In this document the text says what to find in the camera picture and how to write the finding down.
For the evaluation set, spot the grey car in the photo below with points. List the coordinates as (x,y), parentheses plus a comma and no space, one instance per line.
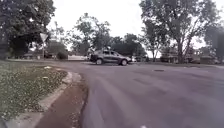
(110,57)

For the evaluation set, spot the dark trees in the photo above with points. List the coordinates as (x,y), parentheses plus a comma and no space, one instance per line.
(126,46)

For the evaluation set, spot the manhole cover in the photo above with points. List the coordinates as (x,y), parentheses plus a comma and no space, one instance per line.
(158,70)

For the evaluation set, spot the grey asphalt road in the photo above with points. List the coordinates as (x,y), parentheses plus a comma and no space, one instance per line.
(150,96)

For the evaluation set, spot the bush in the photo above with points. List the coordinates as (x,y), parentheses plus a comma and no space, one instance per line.
(62,55)

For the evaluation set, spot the building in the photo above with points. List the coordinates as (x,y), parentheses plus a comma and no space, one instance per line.
(170,57)

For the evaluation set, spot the reddish gutter strip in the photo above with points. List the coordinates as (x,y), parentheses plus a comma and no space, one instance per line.
(63,108)

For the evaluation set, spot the robot's own part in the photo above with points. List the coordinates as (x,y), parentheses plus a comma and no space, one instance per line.
(143,127)

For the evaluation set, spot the concrete kerb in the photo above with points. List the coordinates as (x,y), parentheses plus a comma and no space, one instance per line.
(50,100)

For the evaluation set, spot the triangular sign on pole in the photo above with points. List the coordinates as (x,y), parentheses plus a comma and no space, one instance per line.
(43,36)

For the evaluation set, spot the grass strip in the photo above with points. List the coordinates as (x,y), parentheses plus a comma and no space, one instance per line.
(186,64)

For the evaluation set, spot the large tree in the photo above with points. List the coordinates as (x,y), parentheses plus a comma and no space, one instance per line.
(23,23)
(180,23)

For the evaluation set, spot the grass verge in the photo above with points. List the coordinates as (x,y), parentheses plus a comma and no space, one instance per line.
(23,83)

